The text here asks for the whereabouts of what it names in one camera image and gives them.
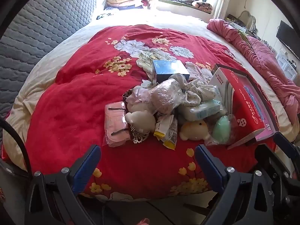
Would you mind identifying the black cable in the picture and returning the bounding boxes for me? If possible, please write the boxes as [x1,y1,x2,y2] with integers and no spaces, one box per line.
[0,117,32,176]

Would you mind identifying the dressing table mirror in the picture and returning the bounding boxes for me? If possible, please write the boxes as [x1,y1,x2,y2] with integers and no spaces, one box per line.
[239,10,257,32]

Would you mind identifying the dressing table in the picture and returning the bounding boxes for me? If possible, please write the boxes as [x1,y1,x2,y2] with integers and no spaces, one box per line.
[225,14,260,40]

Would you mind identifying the yellow white snack packet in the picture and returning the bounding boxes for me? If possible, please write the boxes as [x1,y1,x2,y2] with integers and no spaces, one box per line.
[153,114,179,150]

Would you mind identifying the pink face mask pack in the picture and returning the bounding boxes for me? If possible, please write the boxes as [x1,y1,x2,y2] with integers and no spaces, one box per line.
[102,101,132,148]

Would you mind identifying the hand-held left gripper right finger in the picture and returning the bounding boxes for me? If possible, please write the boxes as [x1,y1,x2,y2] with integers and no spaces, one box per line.
[195,145,275,225]

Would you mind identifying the white plush toy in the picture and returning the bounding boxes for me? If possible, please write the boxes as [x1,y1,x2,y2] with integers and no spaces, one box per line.
[125,110,156,134]

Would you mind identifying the grey quilted headboard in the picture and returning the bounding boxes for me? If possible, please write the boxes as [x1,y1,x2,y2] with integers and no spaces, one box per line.
[0,0,108,146]

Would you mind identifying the patterned cushion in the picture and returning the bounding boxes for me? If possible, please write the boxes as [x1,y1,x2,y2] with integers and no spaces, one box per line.
[192,0,212,13]

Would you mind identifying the wet wipes pack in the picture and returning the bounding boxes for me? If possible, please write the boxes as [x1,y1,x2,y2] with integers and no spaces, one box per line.
[178,100,222,122]

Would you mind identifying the yellow plush chick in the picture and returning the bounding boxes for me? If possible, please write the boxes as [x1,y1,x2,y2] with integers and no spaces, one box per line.
[179,119,210,141]

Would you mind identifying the dark blue box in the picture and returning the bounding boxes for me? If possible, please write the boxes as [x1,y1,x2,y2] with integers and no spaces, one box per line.
[152,60,190,83]

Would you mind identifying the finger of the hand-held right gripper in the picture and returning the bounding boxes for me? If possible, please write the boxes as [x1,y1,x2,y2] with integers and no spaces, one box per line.
[274,131,300,162]
[255,143,293,188]

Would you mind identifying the white cabinet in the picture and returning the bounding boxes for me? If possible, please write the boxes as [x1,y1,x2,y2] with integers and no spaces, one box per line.
[275,52,299,80]

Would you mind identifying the bagged beige plush toy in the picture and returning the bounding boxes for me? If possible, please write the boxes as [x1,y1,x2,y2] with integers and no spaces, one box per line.
[128,78,188,120]

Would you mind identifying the black television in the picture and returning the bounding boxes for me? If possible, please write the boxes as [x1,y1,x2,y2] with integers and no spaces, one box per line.
[276,21,300,60]

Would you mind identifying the leopard print scrunchie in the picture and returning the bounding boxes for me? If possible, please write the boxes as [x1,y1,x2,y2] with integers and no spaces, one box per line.
[122,89,135,104]

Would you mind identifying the peach folded blanket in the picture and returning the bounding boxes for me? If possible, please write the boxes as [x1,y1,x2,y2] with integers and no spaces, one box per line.
[106,0,143,10]

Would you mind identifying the green cloth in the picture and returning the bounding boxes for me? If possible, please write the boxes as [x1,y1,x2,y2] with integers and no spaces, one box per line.
[234,26,249,43]

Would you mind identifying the silver ornate frame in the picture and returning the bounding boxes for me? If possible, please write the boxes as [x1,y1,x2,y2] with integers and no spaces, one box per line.
[130,125,150,144]

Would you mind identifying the bagged green sponge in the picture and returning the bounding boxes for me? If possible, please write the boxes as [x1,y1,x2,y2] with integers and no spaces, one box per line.
[205,115,238,146]

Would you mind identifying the pink quilt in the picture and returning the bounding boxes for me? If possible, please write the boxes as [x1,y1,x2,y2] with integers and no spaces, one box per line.
[206,19,300,125]

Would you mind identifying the green window seat mat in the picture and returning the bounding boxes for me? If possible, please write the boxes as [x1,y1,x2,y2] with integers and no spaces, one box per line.
[159,0,211,14]

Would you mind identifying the red floral blanket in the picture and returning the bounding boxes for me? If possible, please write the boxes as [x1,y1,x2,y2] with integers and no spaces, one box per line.
[25,25,280,202]

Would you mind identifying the pink book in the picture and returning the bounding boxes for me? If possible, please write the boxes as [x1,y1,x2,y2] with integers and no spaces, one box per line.
[244,80,273,141]

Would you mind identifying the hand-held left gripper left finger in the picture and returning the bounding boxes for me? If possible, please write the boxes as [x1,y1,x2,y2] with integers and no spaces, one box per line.
[25,145,102,225]

